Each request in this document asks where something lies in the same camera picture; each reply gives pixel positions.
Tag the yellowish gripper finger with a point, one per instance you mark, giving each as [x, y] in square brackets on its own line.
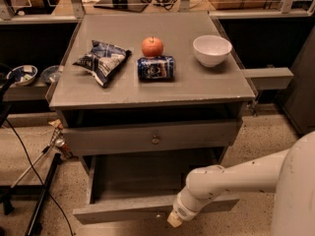
[174, 219]

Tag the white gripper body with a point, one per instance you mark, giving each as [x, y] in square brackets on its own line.
[180, 208]

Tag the grey drawer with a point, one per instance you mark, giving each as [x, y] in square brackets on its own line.
[152, 137]
[139, 185]

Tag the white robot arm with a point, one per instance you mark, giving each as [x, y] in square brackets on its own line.
[289, 174]

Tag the grey top drawer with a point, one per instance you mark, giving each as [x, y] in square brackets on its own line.
[152, 137]

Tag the grey wooden drawer cabinet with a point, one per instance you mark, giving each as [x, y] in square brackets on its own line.
[195, 93]

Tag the white stick with metal cap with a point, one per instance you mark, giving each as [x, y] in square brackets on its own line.
[44, 152]

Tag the white ceramic bowl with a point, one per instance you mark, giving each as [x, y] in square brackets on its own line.
[211, 50]

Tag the red apple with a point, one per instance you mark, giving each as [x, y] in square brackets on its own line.
[152, 46]

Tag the black metal floor stand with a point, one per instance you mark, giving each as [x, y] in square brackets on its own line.
[39, 193]

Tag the blue white chip bag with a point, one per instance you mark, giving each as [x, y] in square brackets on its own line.
[102, 60]

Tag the clear glass bowl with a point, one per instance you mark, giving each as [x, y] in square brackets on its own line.
[51, 74]

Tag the bowl with blue contents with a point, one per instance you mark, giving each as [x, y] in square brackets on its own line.
[23, 75]

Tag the black monitor stand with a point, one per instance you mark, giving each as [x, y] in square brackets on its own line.
[136, 6]

